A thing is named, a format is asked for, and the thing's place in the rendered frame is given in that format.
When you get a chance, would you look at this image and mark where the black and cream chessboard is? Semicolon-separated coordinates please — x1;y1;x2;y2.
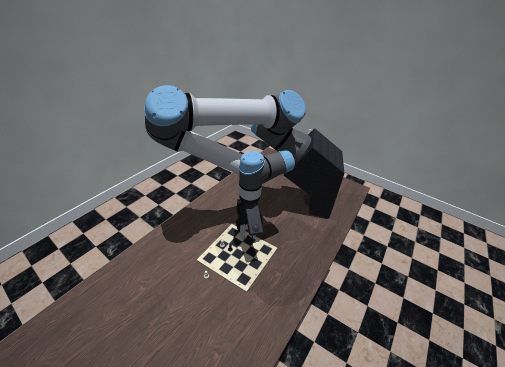
197;224;277;292

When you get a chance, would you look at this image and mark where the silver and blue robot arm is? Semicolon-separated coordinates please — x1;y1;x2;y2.
144;85;311;201

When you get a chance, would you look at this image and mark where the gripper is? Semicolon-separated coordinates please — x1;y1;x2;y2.
236;195;260;241

